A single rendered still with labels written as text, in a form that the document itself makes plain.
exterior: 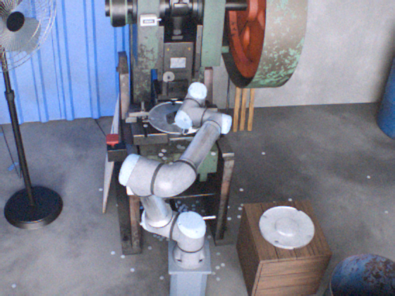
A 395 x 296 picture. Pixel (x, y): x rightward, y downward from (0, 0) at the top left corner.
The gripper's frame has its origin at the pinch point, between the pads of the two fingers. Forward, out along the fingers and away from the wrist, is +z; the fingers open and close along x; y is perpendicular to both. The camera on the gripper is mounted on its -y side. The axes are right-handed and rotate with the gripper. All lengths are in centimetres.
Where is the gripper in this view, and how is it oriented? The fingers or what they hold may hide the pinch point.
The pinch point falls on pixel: (183, 132)
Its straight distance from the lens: 219.6
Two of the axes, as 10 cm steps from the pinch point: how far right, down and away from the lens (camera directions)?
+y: 9.7, -0.9, 2.1
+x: -1.8, -8.8, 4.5
